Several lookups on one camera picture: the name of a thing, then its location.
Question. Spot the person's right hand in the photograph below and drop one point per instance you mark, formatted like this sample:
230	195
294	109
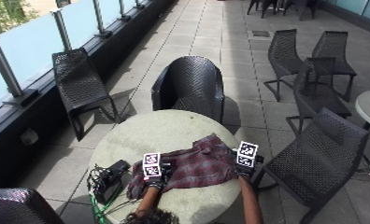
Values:
244	171

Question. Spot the person's left hand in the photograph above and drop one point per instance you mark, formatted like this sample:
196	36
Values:
154	182

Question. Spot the red plaid shirt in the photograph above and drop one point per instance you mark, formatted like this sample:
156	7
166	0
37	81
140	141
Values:
201	168

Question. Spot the white marker cube on right glove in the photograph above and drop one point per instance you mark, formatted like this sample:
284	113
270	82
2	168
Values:
246	153

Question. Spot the white marker cube on glove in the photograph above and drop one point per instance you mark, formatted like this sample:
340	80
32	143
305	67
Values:
152	165
246	153

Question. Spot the white marker cube on left glove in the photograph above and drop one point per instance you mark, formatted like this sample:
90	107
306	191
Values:
152	165

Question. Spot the black mesh side chair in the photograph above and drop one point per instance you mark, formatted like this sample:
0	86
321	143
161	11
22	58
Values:
317	161
78	81
332	49
282	56
317	90

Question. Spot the black device box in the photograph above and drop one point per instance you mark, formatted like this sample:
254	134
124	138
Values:
110	180

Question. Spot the black woven armchair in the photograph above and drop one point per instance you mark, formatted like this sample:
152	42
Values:
14	207
189	84

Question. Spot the floor drain cover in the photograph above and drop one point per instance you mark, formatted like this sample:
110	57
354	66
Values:
261	33

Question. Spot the white wall fixture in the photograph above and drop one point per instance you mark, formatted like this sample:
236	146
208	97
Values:
28	137

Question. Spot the metal railing post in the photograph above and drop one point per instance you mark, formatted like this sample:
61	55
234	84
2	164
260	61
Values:
61	29
122	9
4	68
138	3
100	18

